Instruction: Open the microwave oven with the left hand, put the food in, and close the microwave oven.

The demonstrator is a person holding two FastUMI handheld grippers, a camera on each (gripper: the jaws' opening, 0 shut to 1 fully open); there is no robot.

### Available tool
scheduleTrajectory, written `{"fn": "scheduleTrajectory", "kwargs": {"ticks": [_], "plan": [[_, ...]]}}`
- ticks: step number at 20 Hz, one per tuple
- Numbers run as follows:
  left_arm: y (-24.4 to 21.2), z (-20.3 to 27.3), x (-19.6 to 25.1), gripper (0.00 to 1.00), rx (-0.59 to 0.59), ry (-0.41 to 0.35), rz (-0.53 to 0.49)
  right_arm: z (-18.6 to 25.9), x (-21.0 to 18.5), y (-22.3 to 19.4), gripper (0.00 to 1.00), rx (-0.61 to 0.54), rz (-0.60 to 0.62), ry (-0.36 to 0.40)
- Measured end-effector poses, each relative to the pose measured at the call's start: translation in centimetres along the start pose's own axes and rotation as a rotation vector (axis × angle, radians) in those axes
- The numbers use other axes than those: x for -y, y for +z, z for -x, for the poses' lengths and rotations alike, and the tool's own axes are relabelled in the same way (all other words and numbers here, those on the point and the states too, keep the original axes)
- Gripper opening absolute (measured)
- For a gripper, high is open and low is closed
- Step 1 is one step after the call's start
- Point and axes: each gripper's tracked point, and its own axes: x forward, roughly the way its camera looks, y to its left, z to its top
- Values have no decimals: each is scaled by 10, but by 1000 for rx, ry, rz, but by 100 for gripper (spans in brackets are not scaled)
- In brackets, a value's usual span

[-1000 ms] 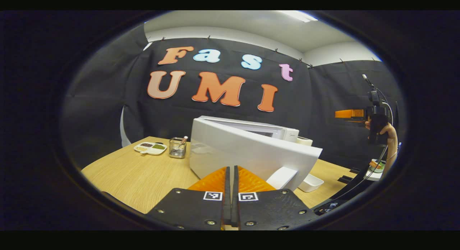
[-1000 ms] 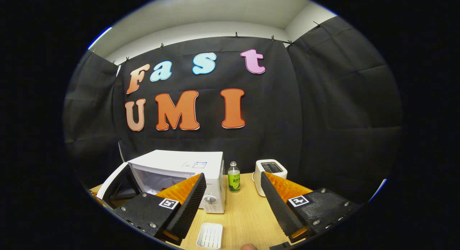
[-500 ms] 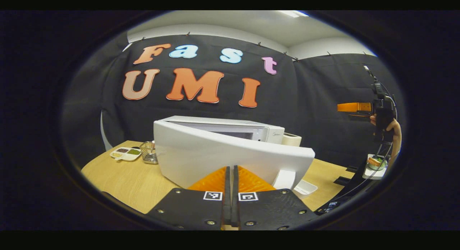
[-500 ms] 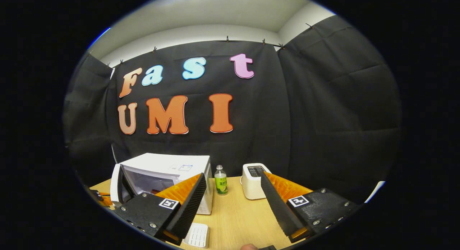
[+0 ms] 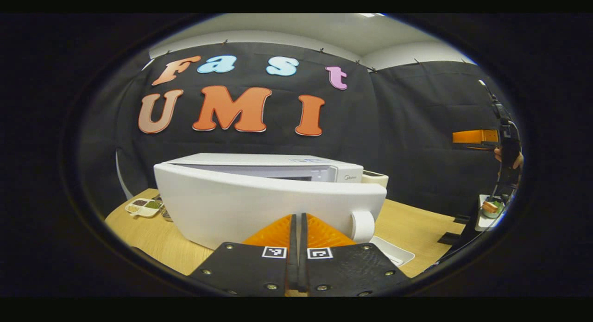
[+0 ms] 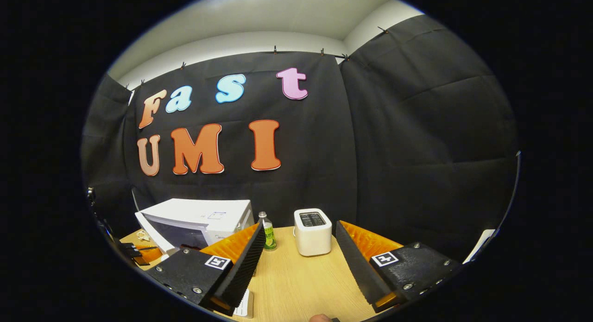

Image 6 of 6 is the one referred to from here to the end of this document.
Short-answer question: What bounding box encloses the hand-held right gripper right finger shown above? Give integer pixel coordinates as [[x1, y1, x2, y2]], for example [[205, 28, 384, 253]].
[[335, 220, 462, 314]]

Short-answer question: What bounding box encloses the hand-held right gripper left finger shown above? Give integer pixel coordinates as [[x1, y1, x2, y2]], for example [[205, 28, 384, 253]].
[[146, 220, 267, 317]]

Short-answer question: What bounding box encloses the white microwave oven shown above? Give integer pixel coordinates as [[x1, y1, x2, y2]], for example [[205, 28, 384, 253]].
[[135, 199, 255, 257]]

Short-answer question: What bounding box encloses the green label plastic bottle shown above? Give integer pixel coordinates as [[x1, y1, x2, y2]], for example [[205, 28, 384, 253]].
[[258, 211, 278, 252]]

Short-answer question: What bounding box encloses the white ribbed plastic tray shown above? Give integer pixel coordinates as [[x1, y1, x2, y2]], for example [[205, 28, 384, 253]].
[[233, 289, 254, 319]]

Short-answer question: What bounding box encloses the white toaster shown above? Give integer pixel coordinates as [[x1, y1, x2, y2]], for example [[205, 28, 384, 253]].
[[293, 208, 333, 257]]

